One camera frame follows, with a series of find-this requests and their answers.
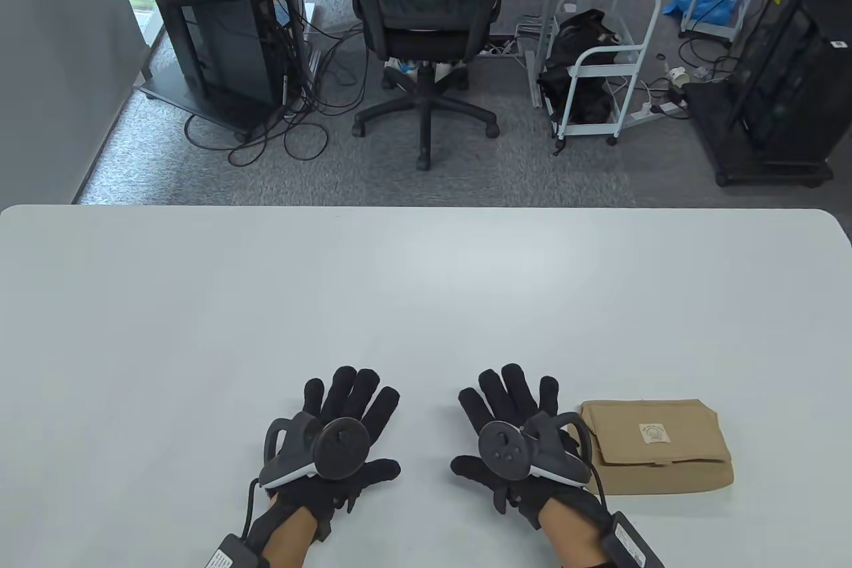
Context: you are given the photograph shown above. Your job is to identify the person's right hand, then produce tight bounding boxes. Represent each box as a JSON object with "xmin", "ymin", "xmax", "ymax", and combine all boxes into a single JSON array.
[{"xmin": 451, "ymin": 364, "xmax": 613, "ymax": 532}]

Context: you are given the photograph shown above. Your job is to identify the person's left hand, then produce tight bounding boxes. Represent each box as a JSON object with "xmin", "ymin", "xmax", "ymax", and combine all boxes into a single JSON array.
[{"xmin": 266, "ymin": 365, "xmax": 402, "ymax": 532}]

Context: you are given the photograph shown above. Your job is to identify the beige fabric pen pouch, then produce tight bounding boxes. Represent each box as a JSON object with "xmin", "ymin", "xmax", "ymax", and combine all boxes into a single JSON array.
[{"xmin": 578, "ymin": 399, "xmax": 735, "ymax": 496}]

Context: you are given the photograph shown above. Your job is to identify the person's left forearm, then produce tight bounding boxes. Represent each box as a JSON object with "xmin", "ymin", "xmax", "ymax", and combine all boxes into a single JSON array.
[{"xmin": 263, "ymin": 505, "xmax": 320, "ymax": 568}]

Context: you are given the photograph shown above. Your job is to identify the dark grey left hand controller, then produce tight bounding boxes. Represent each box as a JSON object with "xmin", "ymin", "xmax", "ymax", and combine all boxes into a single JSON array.
[{"xmin": 258, "ymin": 413, "xmax": 371, "ymax": 489}]

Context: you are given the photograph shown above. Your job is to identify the dark grey hand controller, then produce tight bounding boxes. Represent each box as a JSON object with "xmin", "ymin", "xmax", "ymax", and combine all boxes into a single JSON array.
[
  {"xmin": 478, "ymin": 412, "xmax": 593, "ymax": 487},
  {"xmin": 258, "ymin": 413, "xmax": 371, "ymax": 489}
]

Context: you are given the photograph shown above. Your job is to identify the dark grey right hand controller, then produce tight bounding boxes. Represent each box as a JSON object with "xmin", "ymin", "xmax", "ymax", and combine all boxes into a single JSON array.
[{"xmin": 478, "ymin": 412, "xmax": 593, "ymax": 487}]

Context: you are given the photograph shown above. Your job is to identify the black labelled sensor box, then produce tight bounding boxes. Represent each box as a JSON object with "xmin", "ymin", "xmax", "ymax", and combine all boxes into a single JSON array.
[
  {"xmin": 602, "ymin": 511, "xmax": 666, "ymax": 568},
  {"xmin": 212, "ymin": 533, "xmax": 270, "ymax": 568}
]

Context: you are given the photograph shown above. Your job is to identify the black wheeled platform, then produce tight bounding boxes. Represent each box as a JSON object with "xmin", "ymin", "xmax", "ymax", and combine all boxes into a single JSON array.
[{"xmin": 686, "ymin": 82, "xmax": 836, "ymax": 188}]

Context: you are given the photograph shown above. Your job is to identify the black backpack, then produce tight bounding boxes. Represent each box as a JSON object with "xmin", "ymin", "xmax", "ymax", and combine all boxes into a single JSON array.
[{"xmin": 536, "ymin": 9, "xmax": 623, "ymax": 126}]

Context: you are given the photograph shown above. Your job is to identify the white metal trolley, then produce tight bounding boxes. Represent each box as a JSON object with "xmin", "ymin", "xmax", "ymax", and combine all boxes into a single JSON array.
[{"xmin": 551, "ymin": 0, "xmax": 663, "ymax": 156}]

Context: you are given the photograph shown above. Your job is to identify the black computer tower cart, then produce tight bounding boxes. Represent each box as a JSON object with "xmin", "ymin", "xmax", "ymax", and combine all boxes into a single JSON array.
[{"xmin": 136, "ymin": 0, "xmax": 314, "ymax": 142}]

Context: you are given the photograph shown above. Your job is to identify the blue plastic bag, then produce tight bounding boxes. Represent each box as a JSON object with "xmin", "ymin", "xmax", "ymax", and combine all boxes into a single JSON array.
[{"xmin": 662, "ymin": 0, "xmax": 741, "ymax": 26}]

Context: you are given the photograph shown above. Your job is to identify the black equipment case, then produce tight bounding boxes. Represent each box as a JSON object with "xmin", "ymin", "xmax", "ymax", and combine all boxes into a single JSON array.
[{"xmin": 729, "ymin": 0, "xmax": 852, "ymax": 166}]

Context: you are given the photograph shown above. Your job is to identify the black floor cables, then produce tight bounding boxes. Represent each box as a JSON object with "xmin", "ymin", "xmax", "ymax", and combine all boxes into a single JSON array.
[{"xmin": 183, "ymin": 22, "xmax": 373, "ymax": 168}]

